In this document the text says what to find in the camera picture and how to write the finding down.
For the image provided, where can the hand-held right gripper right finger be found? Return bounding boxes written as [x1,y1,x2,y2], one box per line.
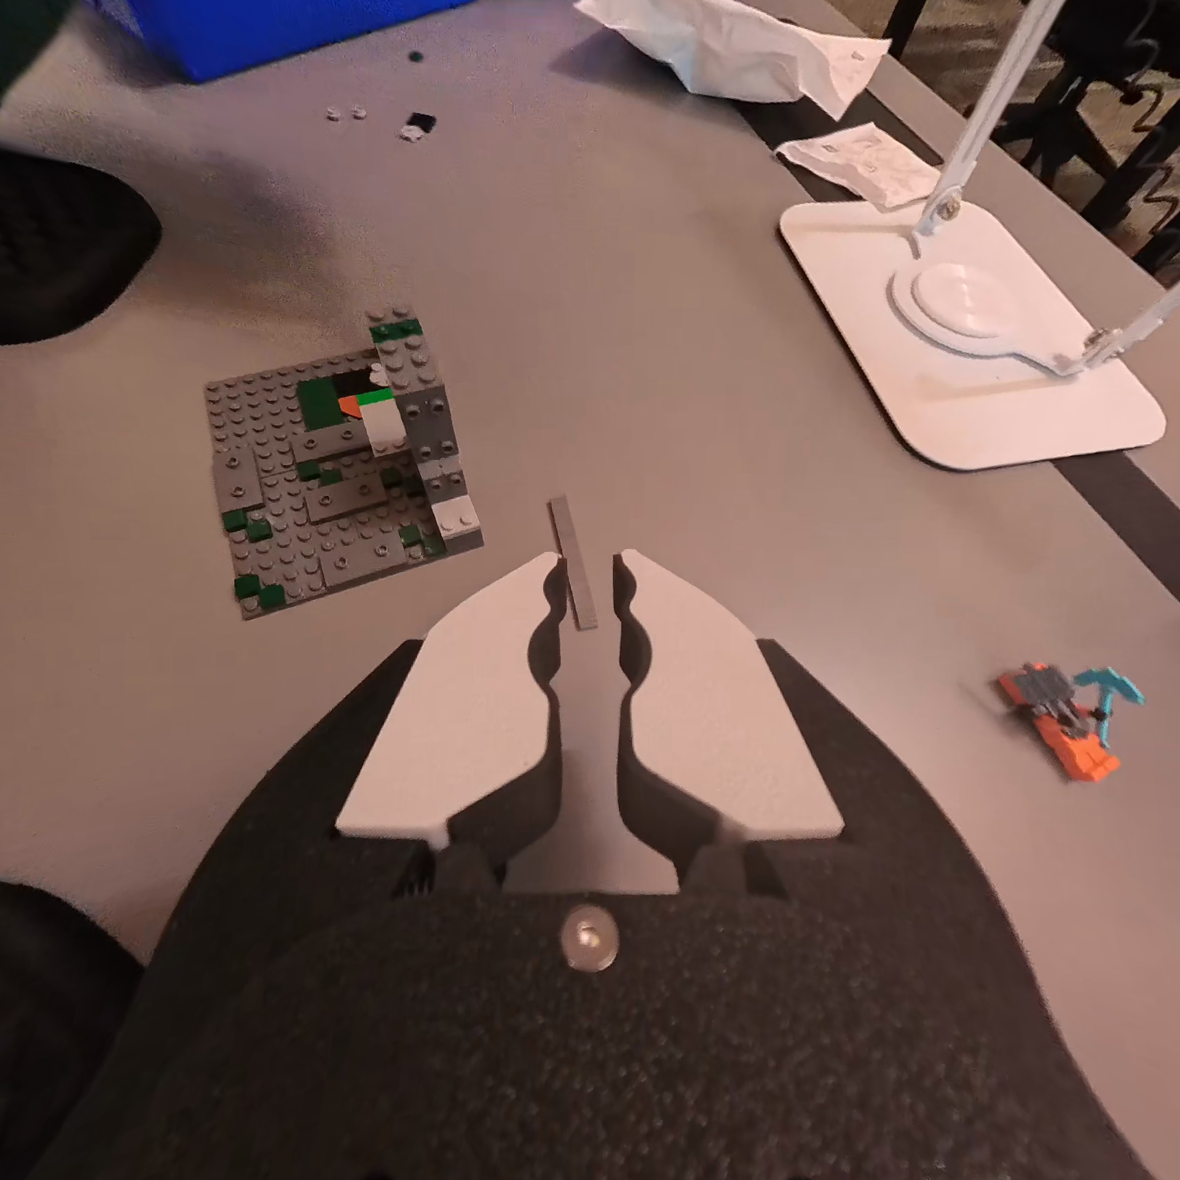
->
[613,548,844,844]

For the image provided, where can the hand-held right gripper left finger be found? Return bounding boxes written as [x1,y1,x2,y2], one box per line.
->
[335,554,563,844]

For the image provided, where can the light grey long brick plate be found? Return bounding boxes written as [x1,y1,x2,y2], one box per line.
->
[547,496,598,633]

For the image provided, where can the grey toy brick build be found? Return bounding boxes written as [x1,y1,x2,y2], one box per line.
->
[206,311,486,621]

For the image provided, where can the grey desk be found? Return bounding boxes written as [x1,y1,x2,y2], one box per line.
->
[0,0,1180,1180]

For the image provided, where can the orange toy brick figure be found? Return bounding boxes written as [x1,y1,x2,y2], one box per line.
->
[998,663,1147,785]

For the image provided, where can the white lamp base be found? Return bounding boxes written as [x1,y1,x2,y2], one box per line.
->
[780,0,1180,471]

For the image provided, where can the small white paper packet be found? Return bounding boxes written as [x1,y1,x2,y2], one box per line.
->
[774,124,940,205]

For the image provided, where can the crumpled white paper bag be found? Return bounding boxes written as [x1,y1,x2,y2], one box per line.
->
[575,0,893,122]

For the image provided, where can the blue plastic bin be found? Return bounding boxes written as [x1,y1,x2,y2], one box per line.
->
[83,0,479,83]

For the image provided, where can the black office chair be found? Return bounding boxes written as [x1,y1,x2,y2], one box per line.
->
[1013,0,1180,271]

